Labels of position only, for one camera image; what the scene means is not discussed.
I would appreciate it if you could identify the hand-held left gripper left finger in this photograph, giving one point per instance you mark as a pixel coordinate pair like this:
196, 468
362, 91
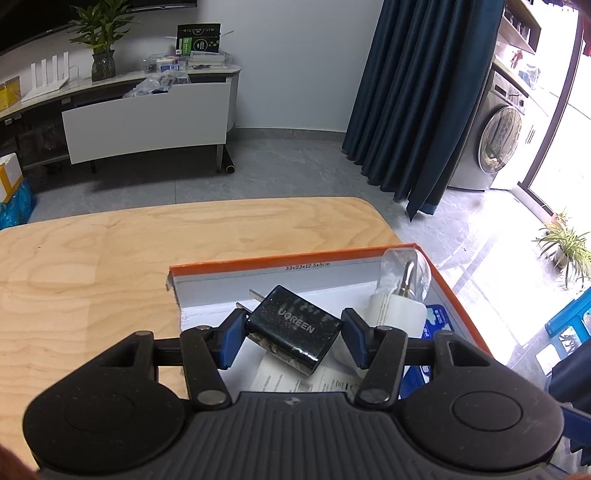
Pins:
231, 339

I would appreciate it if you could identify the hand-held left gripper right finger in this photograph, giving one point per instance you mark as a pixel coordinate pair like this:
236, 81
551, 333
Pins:
355, 339

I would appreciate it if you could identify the white plug-in device with bottle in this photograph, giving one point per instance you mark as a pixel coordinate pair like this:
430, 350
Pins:
395, 309

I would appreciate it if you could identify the black charger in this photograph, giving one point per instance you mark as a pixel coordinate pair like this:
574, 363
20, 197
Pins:
295, 325

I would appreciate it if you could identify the white adapter box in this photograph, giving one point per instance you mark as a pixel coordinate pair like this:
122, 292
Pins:
286, 378

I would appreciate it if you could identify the orange cardboard box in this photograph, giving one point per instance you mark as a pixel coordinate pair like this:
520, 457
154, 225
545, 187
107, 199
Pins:
295, 277

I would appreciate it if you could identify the blue plastic box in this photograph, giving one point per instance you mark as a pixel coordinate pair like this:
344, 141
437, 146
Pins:
438, 321

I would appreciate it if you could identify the blue plastic stool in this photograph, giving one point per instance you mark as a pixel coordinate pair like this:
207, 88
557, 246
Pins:
570, 323

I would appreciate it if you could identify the dark blue cloth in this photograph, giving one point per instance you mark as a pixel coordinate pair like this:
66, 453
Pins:
572, 392

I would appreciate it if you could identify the spider plant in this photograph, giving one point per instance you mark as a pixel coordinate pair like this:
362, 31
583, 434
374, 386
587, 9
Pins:
565, 244

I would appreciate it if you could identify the white panel cart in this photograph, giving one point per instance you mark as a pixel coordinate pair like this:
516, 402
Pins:
147, 122

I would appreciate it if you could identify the dark blue curtain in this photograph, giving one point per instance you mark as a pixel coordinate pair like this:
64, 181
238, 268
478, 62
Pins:
415, 101

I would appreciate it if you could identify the silver washing machine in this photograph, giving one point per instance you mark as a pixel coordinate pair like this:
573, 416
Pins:
498, 138

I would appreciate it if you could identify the blue plastic bag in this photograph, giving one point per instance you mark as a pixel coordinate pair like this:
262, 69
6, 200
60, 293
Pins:
16, 207

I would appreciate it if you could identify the clear bag of parts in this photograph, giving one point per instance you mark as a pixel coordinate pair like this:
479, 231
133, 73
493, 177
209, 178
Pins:
154, 85

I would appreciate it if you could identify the white cardboard box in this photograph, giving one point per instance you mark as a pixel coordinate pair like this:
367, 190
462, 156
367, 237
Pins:
9, 177

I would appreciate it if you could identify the clear plastic boxes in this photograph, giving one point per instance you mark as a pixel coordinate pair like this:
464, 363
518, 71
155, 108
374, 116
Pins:
203, 61

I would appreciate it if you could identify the tv stand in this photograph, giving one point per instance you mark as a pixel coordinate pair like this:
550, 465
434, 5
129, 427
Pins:
41, 113

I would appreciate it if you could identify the black and green box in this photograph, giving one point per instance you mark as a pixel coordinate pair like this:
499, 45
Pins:
198, 38

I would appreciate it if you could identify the potted plant in dark vase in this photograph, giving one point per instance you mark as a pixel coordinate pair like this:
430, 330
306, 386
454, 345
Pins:
102, 60

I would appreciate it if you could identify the white router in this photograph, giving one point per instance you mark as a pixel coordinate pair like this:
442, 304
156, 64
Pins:
48, 83

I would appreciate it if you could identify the yellow box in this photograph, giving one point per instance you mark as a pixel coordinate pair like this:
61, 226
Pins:
9, 94

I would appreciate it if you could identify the black television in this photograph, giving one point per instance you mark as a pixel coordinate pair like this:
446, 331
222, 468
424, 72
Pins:
27, 23

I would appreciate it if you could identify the wall shelf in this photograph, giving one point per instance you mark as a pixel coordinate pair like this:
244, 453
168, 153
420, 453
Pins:
519, 27

